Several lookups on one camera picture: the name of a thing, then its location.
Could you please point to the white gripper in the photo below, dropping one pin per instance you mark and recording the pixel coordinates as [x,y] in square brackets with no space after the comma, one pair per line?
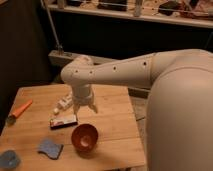
[83,96]

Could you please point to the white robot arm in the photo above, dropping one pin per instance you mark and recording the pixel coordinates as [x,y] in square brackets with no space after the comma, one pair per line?
[179,121]

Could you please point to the white tube bottle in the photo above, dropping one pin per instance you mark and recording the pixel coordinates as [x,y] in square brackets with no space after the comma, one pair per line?
[63,104]

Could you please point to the black and red box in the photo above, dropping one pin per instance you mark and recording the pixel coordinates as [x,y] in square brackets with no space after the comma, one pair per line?
[61,122]

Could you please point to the red bowl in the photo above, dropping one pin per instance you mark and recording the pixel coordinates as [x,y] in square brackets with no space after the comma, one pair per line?
[84,137]

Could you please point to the wooden table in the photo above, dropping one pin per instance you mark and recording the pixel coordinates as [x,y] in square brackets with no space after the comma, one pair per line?
[119,144]

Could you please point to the blue sponge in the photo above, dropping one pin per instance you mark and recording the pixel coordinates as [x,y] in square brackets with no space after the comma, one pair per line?
[50,148]

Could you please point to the white baseboard heater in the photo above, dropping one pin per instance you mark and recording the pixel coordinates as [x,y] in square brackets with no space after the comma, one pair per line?
[62,59]

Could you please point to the metal pole stand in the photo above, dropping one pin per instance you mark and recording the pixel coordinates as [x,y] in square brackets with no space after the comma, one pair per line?
[59,46]

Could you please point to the orange plastic carrot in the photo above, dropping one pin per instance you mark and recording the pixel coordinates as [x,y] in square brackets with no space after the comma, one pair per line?
[11,119]

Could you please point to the blue cloth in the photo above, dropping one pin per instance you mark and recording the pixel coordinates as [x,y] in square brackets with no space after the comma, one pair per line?
[9,160]

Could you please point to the cluttered shelf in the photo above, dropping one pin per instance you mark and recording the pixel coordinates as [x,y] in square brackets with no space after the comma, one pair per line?
[195,13]

